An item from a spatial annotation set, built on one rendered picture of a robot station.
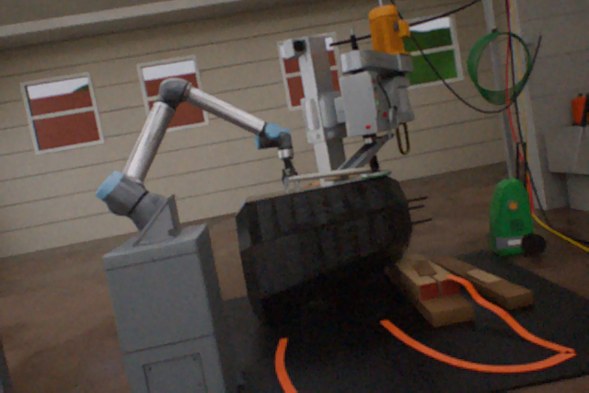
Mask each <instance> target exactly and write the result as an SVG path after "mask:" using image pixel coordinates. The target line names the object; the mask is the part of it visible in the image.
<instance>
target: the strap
mask: <svg viewBox="0 0 589 393"><path fill-rule="evenodd" d="M445 277H446V278H450V279H453V280H456V281H457V282H459V283H462V284H463V285H465V286H466V288H467V289H468V291H469V292H470V293H471V294H472V295H473V298H474V299H475V300H476V301H477V302H478V303H479V304H481V305H483V306H486V307H488V308H490V309H491V311H493V312H495V313H496V314H498V315H500V316H501V317H502V318H504V319H505V320H506V321H507V322H508V323H509V325H510V326H511V327H512V328H514V329H515V330H516V331H517V332H518V333H519V334H520V335H522V336H523V337H525V338H527V339H528V340H530V341H532V342H534V343H536V344H539V345H543V346H546V347H549V348H551V349H554V350H558V352H561V353H560V354H558V355H556V356H552V357H550V358H548V359H547V360H544V361H541V362H537V363H532V364H521V365H509V366H492V365H482V364H471V363H466V362H462V360H458V359H456V358H452V357H450V356H446V355H443V354H441V353H438V352H436V351H434V350H431V349H430V348H428V347H426V346H424V345H422V344H420V343H418V342H417V341H414V340H412V339H411V338H409V337H408V335H406V334H405V333H403V332H402V331H401V330H399V329H397V328H396V327H395V326H394V325H392V324H391V323H390V322H389V320H388V319H386V320H382V321H380V323H381V324H382V325H385V326H386V327H387V328H388V329H389V330H390V331H392V332H393V333H394V334H395V335H396V336H398V338H399V339H401V340H403V341H405V342H406V343H407V344H409V345H411V346H412V347H414V348H417V349H419V350H421V352H423V353H426V354H428V355H430V356H433V357H435V358H437V359H440V360H442V361H445V362H448V363H449V364H453V365H456V366H460V367H465V368H469V369H474V370H481V371H492V372H499V373H514V372H526V371H533V370H539V369H543V367H547V366H550V365H553V364H557V363H559V362H561V361H563V360H565V359H568V358H571V357H573V356H574V355H576V354H575V353H573V352H574V350H573V349H571V348H567V347H563V346H560V345H558V344H554V343H551V342H548V341H543V340H541V339H538V338H536V336H534V335H532V334H531V333H529V332H527V331H525V330H524V329H523V328H522V327H521V326H519V325H518V324H517V322H516V321H515V320H514V319H512V318H511V317H510V316H509V315H508V314H507V313H506V312H504V311H503V310H502V308H500V307H497V306H495V305H493V304H491V303H489V302H487V301H486V300H483V299H482V298H481V297H480V296H479V294H478V293H477V292H476V290H475V289H474V287H473V286H472V284H470V283H469V282H468V281H466V279H463V278H461V277H458V276H454V275H451V274H450V275H447V276H445ZM286 341H287V338H285V339H280V343H279V346H278V349H277V353H276V369H277V374H278V377H279V379H280V381H281V384H282V386H283V390H284V391H285V393H297V392H296V390H295V387H294V386H293V384H292V382H291V381H289V378H288V376H287V374H286V372H285V369H284V364H283V353H284V349H285V345H286Z"/></svg>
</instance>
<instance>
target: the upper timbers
mask: <svg viewBox="0 0 589 393"><path fill-rule="evenodd" d="M404 257H406V258H409V259H411V260H413V261H415V260H428V259H427V258H424V257H423V256H422V255H420V254H418V253H417V254H413V255H409V256H404ZM428 261H429V263H430V264H431V266H432V267H433V269H434V270H435V271H436V272H437V274H434V275H427V276H421V277H420V276H419V275H418V273H417V272H416V271H415V270H414V268H413V266H410V267H406V269H402V270H400V269H399V268H398V267H397V266H395V265H394V264H391V268H392V273H393V274H394V275H395V276H396V277H397V278H398V279H399V280H400V281H401V282H402V283H403V284H406V286H407V287H408V288H409V289H410V290H411V291H412V292H413V293H414V294H415V295H416V296H417V297H418V298H419V299H420V300H426V299H431V298H435V297H440V295H441V296H445V295H452V294H457V293H460V290H459V284H458V282H457V281H456V280H453V279H450V278H446V277H445V276H447V275H450V274H451V275H453V274H452V273H450V272H448V271H446V270H445V269H443V268H440V267H439V266H437V264H435V263H434V262H432V261H431V260H428ZM439 294H440V295H439Z"/></svg>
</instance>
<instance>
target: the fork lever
mask: <svg viewBox="0 0 589 393"><path fill-rule="evenodd" d="M377 139H380V140H379V141H378V142H377V143H376V144H374V146H373V147H372V148H371V149H370V150H369V152H368V153H367V154H366V155H364V153H365V152H366V151H365V149H364V144H363V146H362V147H361V148H360V149H359V150H358V151H357V152H356V153H355V154H353V155H352V156H351V157H350V158H349V159H347V160H346V161H345V162H344V163H343V164H342V165H341V166H340V168H339V169H338V171H340V170H347V169H357V168H364V165H365V164H366V163H367V162H368V161H369V160H370V159H371V158H372V157H373V156H375V154H376V153H377V152H378V151H379V150H380V149H381V148H382V147H383V146H384V144H385V143H386V141H387V140H388V139H389V138H388V133H386V134H385V135H382V136H377V137H374V140H377Z"/></svg>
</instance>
